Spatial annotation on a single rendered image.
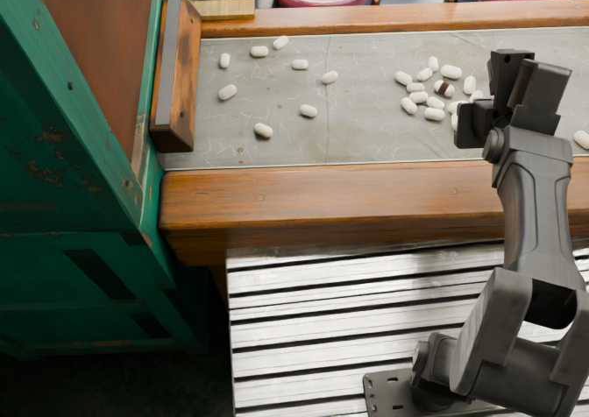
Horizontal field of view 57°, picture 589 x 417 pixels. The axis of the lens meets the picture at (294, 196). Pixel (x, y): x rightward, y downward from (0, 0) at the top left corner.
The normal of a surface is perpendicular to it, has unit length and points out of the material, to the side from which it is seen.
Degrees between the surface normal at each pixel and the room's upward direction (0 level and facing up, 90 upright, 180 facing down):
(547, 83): 48
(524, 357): 9
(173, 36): 0
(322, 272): 0
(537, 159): 20
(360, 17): 0
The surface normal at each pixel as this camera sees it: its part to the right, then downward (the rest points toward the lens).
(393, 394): -0.01, -0.47
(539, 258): 0.09, -0.73
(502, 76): 0.03, 0.37
